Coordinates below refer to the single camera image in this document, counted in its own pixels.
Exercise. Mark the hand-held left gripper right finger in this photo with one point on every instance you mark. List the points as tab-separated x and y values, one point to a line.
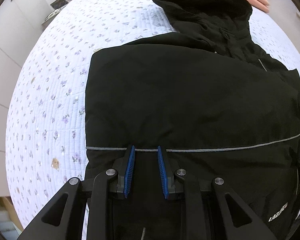
163	172

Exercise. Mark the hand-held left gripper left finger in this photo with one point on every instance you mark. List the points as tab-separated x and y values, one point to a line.
129	170

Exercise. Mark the black jacket with grey piping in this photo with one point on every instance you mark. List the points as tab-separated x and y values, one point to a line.
190	92

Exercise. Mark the floral quilted bedspread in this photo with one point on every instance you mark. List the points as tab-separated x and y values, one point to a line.
65	67

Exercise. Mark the brown cardboard box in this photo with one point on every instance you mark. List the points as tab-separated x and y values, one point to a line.
5	212

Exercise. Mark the round metal object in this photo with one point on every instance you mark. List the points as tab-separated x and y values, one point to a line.
51	17

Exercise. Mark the small black box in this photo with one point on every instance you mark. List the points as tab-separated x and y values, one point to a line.
60	3

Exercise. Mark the white wardrobe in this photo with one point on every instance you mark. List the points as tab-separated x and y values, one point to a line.
12	30

